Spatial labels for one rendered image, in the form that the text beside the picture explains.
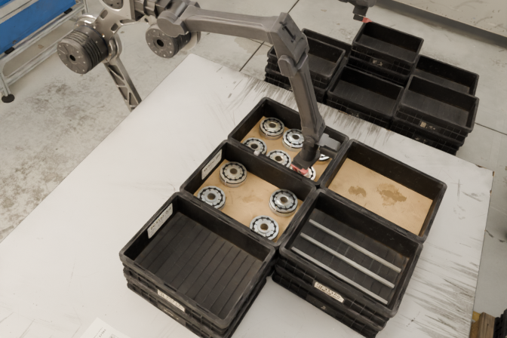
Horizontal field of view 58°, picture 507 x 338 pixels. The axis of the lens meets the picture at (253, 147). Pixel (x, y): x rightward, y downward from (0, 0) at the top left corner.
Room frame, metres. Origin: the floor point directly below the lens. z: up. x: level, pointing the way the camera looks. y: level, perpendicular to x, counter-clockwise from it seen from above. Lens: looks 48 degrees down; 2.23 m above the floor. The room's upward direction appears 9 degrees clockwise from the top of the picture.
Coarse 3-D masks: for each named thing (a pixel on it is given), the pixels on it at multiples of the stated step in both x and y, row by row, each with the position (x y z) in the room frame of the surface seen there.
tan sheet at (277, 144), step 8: (256, 128) 1.36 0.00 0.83; (288, 128) 1.39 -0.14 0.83; (248, 136) 1.31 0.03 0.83; (256, 136) 1.31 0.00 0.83; (272, 144) 1.28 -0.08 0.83; (280, 144) 1.29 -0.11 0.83; (288, 152) 1.25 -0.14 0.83; (296, 152) 1.25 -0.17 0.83; (320, 168) 1.19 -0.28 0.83; (320, 176) 1.15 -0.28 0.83
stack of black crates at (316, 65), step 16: (272, 48) 2.25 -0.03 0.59; (320, 48) 2.39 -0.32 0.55; (336, 48) 2.35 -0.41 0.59; (272, 64) 2.19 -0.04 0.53; (320, 64) 2.31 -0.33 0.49; (336, 64) 2.19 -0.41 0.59; (272, 80) 2.19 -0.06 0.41; (288, 80) 2.14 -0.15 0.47; (320, 80) 2.09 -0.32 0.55; (320, 96) 2.09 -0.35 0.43
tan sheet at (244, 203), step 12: (216, 180) 1.05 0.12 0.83; (252, 180) 1.08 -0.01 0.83; (264, 180) 1.09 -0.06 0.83; (228, 192) 1.01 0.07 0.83; (240, 192) 1.02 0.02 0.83; (252, 192) 1.02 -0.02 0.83; (264, 192) 1.03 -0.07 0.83; (228, 204) 0.95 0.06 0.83; (240, 204) 0.96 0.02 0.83; (252, 204) 0.97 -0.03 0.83; (264, 204) 0.98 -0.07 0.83; (300, 204) 1.00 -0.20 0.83; (240, 216) 0.91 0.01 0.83; (252, 216) 0.92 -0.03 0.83; (276, 216) 0.94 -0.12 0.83; (276, 240) 0.84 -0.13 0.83
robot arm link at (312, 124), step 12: (288, 60) 1.00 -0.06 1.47; (300, 60) 1.06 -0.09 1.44; (288, 72) 1.01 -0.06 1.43; (300, 72) 1.03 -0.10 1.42; (300, 84) 1.05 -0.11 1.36; (300, 96) 1.06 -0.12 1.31; (312, 96) 1.07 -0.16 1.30; (300, 108) 1.07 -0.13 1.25; (312, 108) 1.07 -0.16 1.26; (312, 120) 1.07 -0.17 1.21; (312, 132) 1.07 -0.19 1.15
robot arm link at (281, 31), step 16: (160, 16) 1.15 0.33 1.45; (176, 16) 1.16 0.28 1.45; (192, 16) 1.14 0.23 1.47; (208, 16) 1.13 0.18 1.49; (224, 16) 1.11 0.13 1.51; (240, 16) 1.10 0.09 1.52; (256, 16) 1.09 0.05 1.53; (272, 16) 1.08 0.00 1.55; (288, 16) 1.07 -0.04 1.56; (176, 32) 1.14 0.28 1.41; (224, 32) 1.10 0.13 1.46; (240, 32) 1.08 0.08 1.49; (256, 32) 1.05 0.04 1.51; (272, 32) 1.02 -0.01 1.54; (288, 32) 1.05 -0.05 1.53; (288, 48) 1.01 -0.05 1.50; (304, 48) 1.06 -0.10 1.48
